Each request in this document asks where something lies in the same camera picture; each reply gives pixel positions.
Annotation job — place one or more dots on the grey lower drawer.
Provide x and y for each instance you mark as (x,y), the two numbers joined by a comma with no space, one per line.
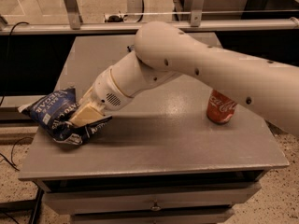
(166,216)

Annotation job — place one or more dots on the white power strip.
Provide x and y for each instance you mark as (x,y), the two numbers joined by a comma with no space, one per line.
(113,18)

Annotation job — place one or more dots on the right metal bracket post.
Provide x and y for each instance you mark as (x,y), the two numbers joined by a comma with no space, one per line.
(196,12)

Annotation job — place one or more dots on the left metal bracket post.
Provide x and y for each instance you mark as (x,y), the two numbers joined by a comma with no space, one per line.
(73,14)

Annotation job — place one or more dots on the blue potato chip bag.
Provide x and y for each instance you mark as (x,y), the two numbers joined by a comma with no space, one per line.
(53,113)

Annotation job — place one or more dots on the grey upper drawer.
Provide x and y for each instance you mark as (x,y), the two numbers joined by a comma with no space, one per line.
(105,201)

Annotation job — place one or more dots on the metal drawer knob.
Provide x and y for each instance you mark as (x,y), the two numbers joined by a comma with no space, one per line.
(156,207)

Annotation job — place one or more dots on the grey drawer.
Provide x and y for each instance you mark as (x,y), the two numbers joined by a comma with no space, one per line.
(105,201)
(166,216)

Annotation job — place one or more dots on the metal window frame rail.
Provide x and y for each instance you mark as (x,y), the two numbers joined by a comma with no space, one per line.
(132,27)

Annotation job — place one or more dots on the red coca-cola can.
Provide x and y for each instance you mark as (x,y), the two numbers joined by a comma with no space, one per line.
(220,108)

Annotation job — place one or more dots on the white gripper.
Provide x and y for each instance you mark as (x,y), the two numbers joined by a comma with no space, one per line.
(107,91)

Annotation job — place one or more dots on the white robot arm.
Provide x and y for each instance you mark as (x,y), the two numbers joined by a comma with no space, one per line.
(162,52)

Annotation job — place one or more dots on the dark blue rxbar wrapper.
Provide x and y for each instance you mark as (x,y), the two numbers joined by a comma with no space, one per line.
(131,48)

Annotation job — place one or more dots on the metal bracket post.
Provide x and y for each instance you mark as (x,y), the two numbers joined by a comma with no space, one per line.
(73,14)
(196,12)

